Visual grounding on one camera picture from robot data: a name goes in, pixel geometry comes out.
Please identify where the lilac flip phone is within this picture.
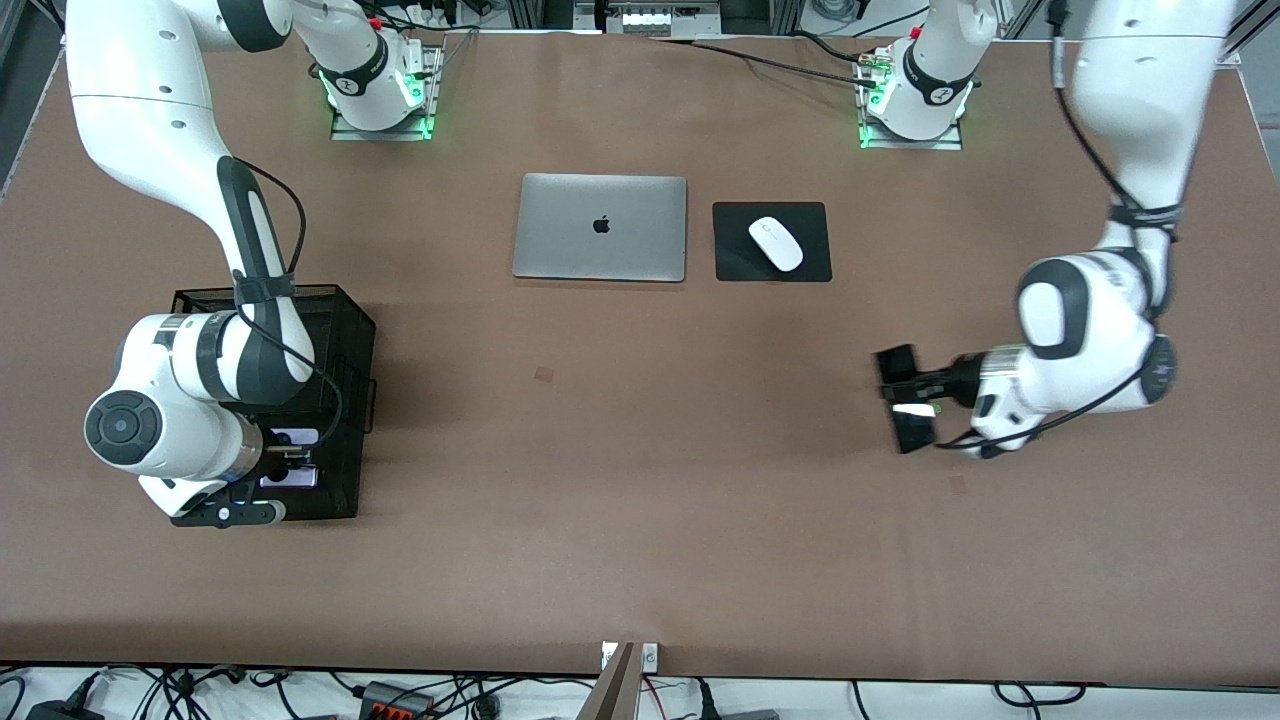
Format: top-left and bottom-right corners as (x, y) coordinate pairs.
(260, 427), (322, 491)

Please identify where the long black slab phone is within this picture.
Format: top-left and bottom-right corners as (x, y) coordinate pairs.
(873, 343), (943, 456)

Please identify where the black mesh two-tier tray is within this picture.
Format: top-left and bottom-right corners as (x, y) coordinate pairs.
(172, 284), (379, 524)

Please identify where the white computer mouse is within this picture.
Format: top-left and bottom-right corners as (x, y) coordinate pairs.
(748, 215), (805, 273)

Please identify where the black mouse pad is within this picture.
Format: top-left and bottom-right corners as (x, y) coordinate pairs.
(712, 201), (834, 284)

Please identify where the black orange power box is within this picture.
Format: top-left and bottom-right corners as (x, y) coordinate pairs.
(358, 681), (438, 720)

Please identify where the silver laptop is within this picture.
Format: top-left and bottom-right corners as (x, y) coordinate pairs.
(512, 173), (689, 284)

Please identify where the white power strip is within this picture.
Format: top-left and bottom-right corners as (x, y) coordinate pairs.
(598, 2), (723, 37)

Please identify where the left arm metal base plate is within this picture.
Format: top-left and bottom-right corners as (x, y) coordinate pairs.
(858, 48), (966, 152)

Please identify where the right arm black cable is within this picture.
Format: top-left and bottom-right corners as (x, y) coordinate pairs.
(232, 155), (346, 456)

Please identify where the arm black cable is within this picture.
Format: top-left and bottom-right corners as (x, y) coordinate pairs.
(232, 155), (346, 456)
(932, 0), (1181, 451)

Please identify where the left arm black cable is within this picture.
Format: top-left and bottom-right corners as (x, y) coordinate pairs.
(932, 0), (1181, 451)

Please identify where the looped black floor cable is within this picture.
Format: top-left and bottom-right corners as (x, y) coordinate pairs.
(992, 681), (1089, 708)

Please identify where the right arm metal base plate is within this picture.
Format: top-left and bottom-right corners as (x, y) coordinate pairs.
(330, 42), (443, 142)

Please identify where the long black table cable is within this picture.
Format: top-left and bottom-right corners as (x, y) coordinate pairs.
(650, 36), (883, 91)

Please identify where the brown camera stand beam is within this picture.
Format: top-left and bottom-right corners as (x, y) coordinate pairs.
(575, 642), (637, 720)

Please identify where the aluminium frame profile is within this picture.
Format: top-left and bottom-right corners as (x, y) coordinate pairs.
(1208, 0), (1280, 69)

